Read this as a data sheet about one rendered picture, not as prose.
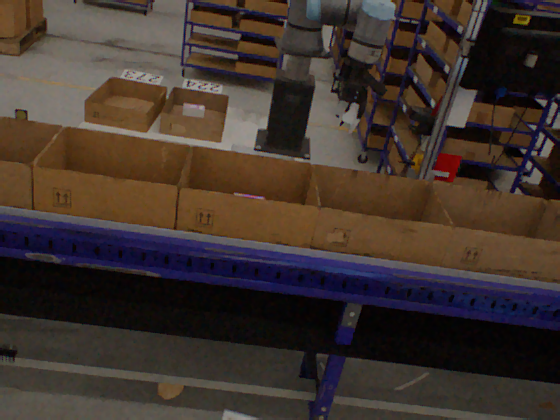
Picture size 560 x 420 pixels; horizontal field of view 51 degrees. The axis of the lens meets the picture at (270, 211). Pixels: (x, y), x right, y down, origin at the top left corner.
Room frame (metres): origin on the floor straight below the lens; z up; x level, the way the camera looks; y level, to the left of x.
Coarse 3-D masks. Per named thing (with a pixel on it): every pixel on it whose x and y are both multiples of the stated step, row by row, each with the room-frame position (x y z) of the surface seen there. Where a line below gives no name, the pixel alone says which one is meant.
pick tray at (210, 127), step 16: (176, 96) 2.78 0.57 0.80; (192, 96) 2.78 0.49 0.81; (208, 96) 2.79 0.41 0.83; (224, 96) 2.80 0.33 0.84; (176, 112) 2.67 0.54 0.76; (208, 112) 2.75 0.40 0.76; (224, 112) 2.79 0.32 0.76; (160, 128) 2.40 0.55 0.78; (176, 128) 2.40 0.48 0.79; (192, 128) 2.41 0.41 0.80; (208, 128) 2.42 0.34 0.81
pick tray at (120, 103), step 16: (112, 80) 2.75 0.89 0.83; (128, 80) 2.75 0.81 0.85; (96, 96) 2.53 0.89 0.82; (112, 96) 2.72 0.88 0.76; (128, 96) 2.75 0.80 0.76; (144, 96) 2.75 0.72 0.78; (160, 96) 2.61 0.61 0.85; (96, 112) 2.37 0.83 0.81; (112, 112) 2.37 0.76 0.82; (128, 112) 2.37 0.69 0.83; (144, 112) 2.37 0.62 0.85; (160, 112) 2.63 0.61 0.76; (128, 128) 2.37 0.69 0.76; (144, 128) 2.37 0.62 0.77
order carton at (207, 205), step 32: (192, 160) 1.68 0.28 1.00; (224, 160) 1.69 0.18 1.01; (256, 160) 1.70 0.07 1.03; (288, 160) 1.71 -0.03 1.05; (192, 192) 1.40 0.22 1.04; (224, 192) 1.69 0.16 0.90; (256, 192) 1.70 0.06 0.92; (288, 192) 1.71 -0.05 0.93; (192, 224) 1.40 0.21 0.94; (224, 224) 1.40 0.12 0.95; (256, 224) 1.41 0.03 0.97; (288, 224) 1.42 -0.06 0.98
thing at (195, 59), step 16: (192, 0) 5.54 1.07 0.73; (240, 0) 5.95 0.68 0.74; (272, 16) 5.57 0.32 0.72; (288, 16) 5.58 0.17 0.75; (192, 32) 5.99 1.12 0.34; (240, 32) 5.56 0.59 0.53; (208, 48) 5.55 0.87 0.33; (224, 48) 5.60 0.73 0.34; (192, 64) 5.55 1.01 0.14; (208, 64) 5.66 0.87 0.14; (224, 64) 5.77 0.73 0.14; (272, 80) 5.58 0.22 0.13
